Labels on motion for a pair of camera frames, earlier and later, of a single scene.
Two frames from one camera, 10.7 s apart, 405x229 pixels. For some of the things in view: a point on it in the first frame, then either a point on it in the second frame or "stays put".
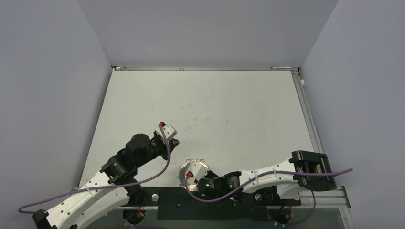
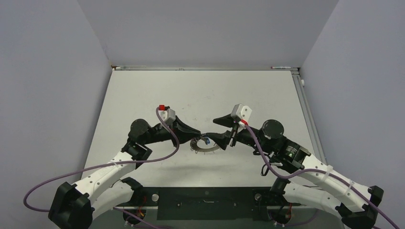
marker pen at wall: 272,67 stays put
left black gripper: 164,145 -> 183,132
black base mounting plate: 175,203 stays put
